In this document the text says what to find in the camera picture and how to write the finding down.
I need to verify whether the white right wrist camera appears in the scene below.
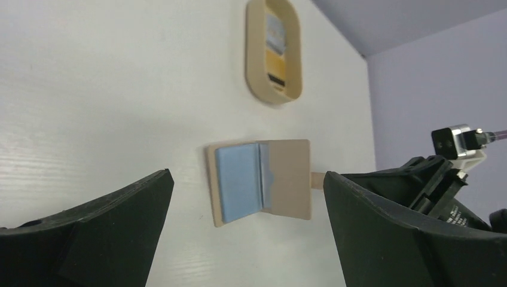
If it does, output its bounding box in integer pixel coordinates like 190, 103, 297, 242
431, 124, 487, 173

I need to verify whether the beige card holder wallet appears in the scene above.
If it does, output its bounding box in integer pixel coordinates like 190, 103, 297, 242
204, 139, 325, 227

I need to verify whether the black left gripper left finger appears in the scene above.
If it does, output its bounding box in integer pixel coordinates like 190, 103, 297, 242
1, 169, 174, 286

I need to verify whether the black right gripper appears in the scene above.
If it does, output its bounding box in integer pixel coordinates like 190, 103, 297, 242
344, 155, 506, 232

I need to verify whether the beige oval tray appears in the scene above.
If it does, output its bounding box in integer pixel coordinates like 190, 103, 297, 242
245, 1, 303, 105

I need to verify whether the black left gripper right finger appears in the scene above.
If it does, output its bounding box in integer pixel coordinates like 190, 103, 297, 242
323, 172, 506, 286

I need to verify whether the yellow card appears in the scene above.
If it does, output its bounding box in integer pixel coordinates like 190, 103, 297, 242
265, 48, 286, 93

